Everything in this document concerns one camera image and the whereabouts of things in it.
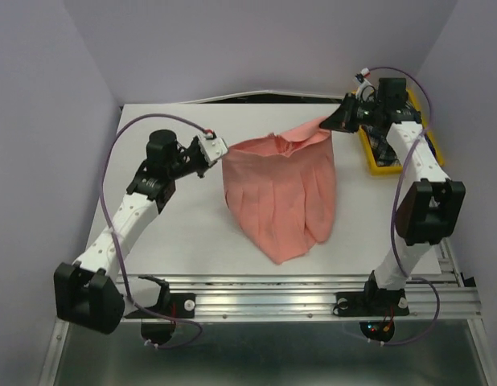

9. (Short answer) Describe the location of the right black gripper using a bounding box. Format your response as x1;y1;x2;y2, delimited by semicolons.
321;92;384;133

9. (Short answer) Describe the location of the pink pleated skirt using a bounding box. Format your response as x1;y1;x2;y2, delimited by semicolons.
222;117;336;265

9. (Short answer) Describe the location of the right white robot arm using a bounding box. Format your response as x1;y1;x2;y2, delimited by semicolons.
320;72;466;314

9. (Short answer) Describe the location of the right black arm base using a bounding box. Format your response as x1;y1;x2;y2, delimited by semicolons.
333;289;409;343

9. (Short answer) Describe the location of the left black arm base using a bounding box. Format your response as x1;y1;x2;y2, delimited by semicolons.
124;274;203;350

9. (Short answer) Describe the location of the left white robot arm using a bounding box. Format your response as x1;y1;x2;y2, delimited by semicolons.
54;129;228;335

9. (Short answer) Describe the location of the plaid dark skirt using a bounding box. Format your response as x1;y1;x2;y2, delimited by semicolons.
360;96;438;168

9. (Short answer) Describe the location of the yellow plastic bin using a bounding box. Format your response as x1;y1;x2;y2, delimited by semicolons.
351;87;446;177

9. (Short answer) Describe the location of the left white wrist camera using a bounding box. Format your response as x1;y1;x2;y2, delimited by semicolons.
198;134;228;166

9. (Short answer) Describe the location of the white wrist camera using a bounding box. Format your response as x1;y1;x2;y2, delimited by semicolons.
354;68;372;98
198;134;228;166

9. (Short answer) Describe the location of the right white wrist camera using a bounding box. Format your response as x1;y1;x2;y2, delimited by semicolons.
354;68;372;98

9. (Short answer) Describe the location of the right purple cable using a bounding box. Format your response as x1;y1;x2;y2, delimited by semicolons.
340;66;441;347

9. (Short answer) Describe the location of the purple cable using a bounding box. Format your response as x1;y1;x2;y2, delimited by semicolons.
340;66;441;347
98;113;203;350

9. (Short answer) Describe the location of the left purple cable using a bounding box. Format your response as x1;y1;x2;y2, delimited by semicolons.
98;113;203;350

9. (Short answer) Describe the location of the aluminium frame rail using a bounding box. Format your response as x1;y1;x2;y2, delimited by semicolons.
39;242;497;385

